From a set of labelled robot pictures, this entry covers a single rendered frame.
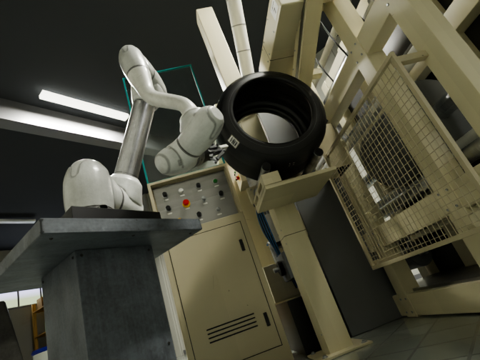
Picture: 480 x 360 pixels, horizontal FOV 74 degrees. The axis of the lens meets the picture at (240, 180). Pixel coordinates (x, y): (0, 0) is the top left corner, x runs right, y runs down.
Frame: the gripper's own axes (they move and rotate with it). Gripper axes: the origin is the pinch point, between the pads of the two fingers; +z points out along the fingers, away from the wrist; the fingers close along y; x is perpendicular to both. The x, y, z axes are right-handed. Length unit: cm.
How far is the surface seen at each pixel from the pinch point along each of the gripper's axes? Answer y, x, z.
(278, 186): 28.9, -2.4, 13.2
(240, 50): -82, 20, 130
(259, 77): -19, 28, 42
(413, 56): 40, 71, 21
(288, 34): -26, 52, 65
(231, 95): -21.4, 14.3, 27.7
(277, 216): 35, -29, 39
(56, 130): -285, -210, 155
